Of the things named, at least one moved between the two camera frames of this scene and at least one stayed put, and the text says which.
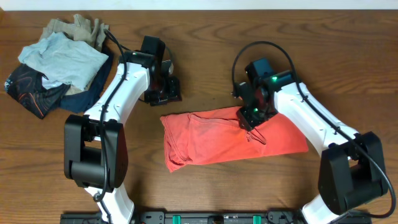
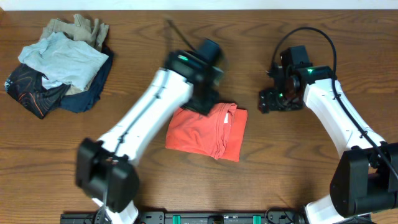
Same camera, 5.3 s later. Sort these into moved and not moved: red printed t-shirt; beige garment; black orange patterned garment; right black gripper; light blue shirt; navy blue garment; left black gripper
Moved: left black gripper; right black gripper; red printed t-shirt
Not moved: light blue shirt; beige garment; black orange patterned garment; navy blue garment
